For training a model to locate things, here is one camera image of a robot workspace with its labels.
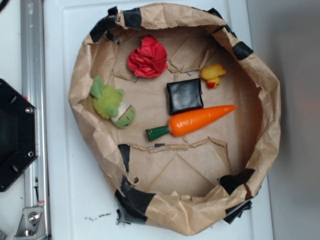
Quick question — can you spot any green plush animal toy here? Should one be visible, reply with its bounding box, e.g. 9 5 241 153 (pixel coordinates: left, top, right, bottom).
89 76 136 129

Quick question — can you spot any orange plastic carrot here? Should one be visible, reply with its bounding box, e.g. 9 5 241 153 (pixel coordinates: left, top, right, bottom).
145 105 236 142

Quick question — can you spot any brown paper bag bin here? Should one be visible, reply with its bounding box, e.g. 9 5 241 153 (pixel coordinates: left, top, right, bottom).
68 3 281 236

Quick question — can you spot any black square pouch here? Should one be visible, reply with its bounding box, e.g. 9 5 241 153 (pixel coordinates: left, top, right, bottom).
166 78 204 116

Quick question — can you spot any red crumpled cloth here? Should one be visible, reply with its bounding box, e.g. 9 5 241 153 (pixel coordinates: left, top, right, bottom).
127 35 168 78

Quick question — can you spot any yellow rubber duck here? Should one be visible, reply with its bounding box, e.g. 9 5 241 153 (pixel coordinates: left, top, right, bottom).
200 63 227 89

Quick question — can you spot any aluminium extrusion rail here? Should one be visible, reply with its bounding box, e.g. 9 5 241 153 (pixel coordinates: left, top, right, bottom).
20 0 52 240

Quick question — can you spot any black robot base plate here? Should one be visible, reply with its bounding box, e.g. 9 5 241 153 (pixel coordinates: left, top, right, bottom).
0 79 37 193

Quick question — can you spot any metal corner bracket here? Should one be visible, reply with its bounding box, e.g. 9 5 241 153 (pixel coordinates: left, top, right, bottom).
14 206 48 240

